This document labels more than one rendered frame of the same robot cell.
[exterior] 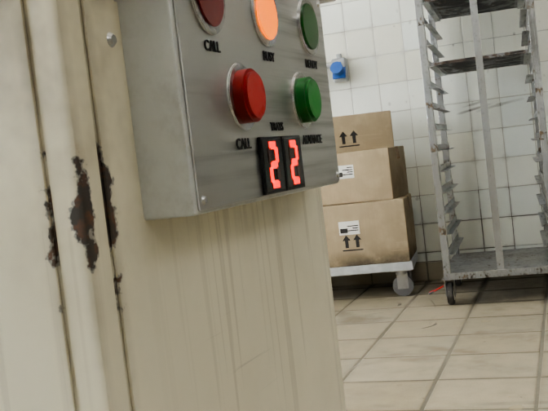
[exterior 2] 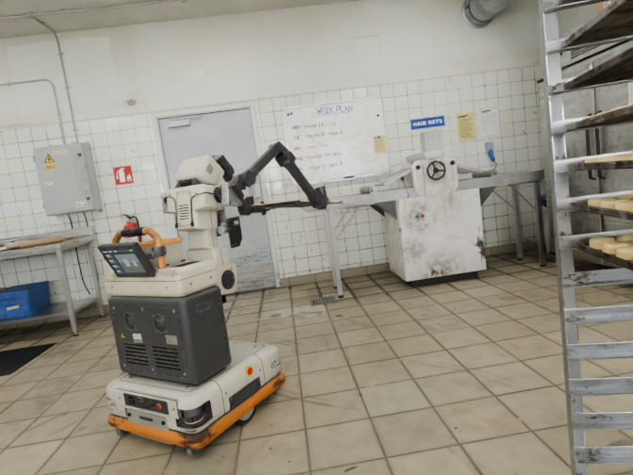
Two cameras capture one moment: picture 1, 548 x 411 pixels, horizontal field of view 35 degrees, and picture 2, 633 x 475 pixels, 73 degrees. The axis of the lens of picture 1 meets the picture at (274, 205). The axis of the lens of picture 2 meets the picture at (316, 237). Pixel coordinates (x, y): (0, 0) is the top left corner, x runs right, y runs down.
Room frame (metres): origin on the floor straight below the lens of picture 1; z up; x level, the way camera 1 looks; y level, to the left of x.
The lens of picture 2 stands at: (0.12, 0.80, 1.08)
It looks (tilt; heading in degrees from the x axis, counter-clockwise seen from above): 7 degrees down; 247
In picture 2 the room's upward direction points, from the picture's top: 8 degrees counter-clockwise
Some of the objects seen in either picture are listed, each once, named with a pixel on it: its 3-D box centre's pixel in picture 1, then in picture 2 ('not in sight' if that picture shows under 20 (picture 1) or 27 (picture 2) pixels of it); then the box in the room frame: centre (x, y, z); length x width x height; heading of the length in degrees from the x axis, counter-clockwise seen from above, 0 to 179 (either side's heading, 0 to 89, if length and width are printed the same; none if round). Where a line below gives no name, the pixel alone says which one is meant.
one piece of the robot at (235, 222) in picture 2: not in sight; (215, 228); (-0.30, -1.61, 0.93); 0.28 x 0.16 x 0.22; 126
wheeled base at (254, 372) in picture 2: not in sight; (199, 384); (-0.06, -1.44, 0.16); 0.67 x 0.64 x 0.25; 36
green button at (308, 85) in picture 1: (303, 99); not in sight; (0.58, -0.03, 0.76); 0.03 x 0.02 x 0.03; 158
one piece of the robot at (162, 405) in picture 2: not in sight; (146, 402); (0.19, -1.23, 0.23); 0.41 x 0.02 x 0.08; 126
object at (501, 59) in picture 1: (481, 63); not in sight; (3.93, -1.01, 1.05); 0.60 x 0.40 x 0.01; 164
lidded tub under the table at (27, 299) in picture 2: not in sight; (22, 300); (1.23, -4.27, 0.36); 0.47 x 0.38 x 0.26; 73
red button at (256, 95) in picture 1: (244, 96); not in sight; (0.49, 0.01, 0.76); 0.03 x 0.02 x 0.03; 158
